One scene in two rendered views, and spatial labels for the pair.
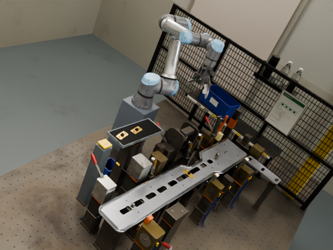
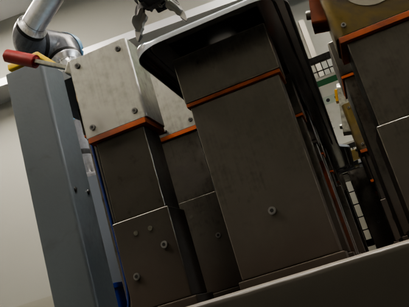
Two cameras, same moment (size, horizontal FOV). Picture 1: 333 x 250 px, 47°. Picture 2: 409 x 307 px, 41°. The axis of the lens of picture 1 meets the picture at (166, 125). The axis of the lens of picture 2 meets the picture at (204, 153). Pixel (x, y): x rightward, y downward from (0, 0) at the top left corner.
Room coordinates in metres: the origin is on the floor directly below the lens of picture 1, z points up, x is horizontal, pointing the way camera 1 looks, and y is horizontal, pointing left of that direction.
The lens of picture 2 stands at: (0.80, 0.24, 0.70)
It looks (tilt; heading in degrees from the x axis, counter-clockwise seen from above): 15 degrees up; 346
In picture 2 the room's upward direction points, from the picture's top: 17 degrees counter-clockwise
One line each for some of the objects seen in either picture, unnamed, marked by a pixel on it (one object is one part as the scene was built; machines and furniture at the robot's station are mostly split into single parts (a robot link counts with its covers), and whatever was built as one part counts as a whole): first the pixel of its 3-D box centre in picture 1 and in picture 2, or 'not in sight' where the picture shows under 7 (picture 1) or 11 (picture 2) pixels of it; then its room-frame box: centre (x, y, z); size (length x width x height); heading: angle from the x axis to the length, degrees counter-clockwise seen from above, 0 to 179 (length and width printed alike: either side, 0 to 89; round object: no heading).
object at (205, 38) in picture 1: (205, 41); not in sight; (2.23, 0.00, 1.74); 0.11 x 0.11 x 0.08; 35
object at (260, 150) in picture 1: (248, 164); (370, 200); (2.56, -0.71, 0.88); 0.08 x 0.08 x 0.36; 63
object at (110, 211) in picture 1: (187, 176); (294, 137); (1.94, -0.25, 1.00); 1.38 x 0.22 x 0.02; 153
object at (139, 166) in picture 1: (129, 184); (187, 187); (1.75, 0.05, 0.90); 0.13 x 0.08 x 0.41; 63
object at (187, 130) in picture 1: (171, 155); not in sight; (2.15, -0.12, 0.95); 0.18 x 0.13 x 0.49; 153
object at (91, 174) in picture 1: (93, 174); (62, 197); (1.68, 0.26, 0.92); 0.08 x 0.08 x 0.44; 63
